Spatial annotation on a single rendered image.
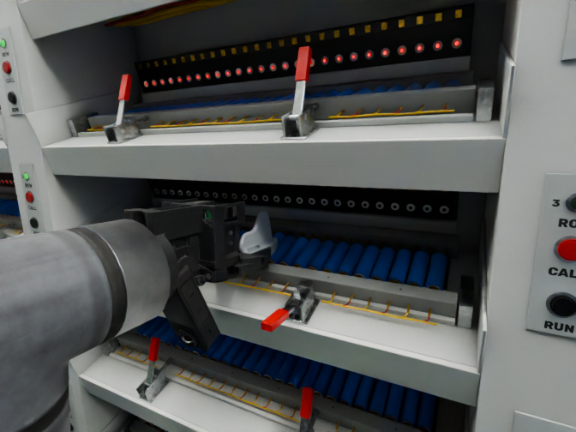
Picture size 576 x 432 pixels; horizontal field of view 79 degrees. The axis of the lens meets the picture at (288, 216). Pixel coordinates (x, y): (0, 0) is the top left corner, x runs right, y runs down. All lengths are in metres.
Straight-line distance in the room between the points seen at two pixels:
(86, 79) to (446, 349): 0.66
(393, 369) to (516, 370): 0.10
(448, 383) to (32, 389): 0.32
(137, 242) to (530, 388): 0.33
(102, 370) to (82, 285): 0.50
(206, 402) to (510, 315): 0.44
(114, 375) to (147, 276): 0.46
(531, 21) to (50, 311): 0.36
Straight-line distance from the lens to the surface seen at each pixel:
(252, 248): 0.43
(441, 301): 0.39
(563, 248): 0.32
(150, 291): 0.29
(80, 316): 0.26
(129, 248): 0.28
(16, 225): 0.95
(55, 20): 0.63
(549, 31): 0.32
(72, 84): 0.70
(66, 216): 0.68
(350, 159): 0.33
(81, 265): 0.26
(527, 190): 0.31
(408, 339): 0.38
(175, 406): 0.63
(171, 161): 0.45
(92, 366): 0.77
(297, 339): 0.41
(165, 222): 0.32
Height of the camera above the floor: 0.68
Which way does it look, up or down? 12 degrees down
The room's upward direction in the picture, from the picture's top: 1 degrees counter-clockwise
